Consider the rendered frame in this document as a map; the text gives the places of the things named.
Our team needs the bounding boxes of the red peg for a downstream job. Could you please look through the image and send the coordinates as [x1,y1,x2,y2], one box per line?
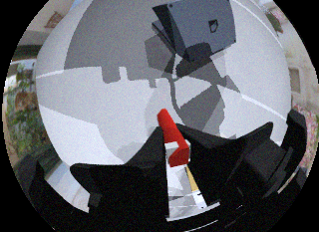
[158,109,191,168]

